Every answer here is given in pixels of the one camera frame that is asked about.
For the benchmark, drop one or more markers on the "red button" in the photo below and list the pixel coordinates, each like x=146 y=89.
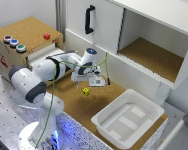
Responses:
x=7 y=38

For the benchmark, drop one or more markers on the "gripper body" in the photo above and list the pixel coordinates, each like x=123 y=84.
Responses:
x=93 y=75

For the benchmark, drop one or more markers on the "pink block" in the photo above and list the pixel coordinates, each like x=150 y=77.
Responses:
x=46 y=36

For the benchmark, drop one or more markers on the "wooden drawer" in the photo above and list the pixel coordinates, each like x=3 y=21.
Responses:
x=35 y=57

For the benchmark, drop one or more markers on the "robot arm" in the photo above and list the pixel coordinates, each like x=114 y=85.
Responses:
x=27 y=83

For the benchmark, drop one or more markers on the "yellow block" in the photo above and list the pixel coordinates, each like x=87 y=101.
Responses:
x=86 y=91

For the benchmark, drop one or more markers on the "white plastic box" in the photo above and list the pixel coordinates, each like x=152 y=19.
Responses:
x=127 y=116

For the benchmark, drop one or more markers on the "green button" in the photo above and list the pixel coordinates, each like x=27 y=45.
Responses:
x=20 y=47

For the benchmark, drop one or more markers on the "white sliding door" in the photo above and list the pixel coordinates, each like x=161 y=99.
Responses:
x=107 y=23

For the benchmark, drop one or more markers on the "white cabinet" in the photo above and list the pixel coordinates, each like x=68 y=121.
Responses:
x=154 y=20

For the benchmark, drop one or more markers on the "blue button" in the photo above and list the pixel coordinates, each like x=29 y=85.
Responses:
x=14 y=42

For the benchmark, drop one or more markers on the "wooden drawer box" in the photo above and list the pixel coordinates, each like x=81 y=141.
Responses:
x=27 y=31

